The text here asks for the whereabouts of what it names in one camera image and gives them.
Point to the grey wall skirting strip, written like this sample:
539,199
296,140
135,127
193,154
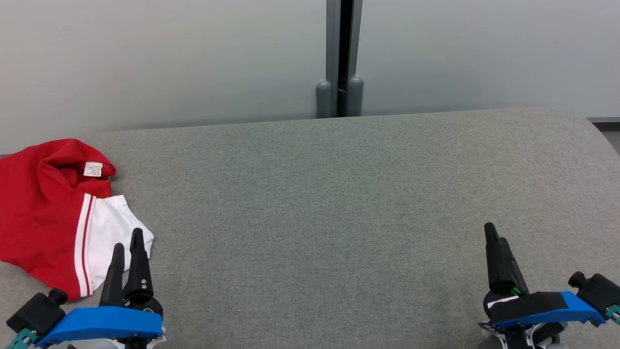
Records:
605,119

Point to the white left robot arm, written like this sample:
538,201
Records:
104,344

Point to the grey cylinder post foot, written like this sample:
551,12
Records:
355,97
323,99

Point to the red jersey number 23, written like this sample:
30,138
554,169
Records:
38,218

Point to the teal connector right gripper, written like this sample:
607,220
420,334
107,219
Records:
614,314

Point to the teal connector left gripper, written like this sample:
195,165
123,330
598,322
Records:
20,339

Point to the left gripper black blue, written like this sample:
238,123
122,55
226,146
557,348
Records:
97,322

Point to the teal connector gripper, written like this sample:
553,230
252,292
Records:
20,339
614,314

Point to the grey partition post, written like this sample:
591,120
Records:
332,39

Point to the grey fabric sofa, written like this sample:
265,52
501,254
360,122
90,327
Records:
315,218

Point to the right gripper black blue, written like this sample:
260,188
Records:
533,308

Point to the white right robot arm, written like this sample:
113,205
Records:
545,342

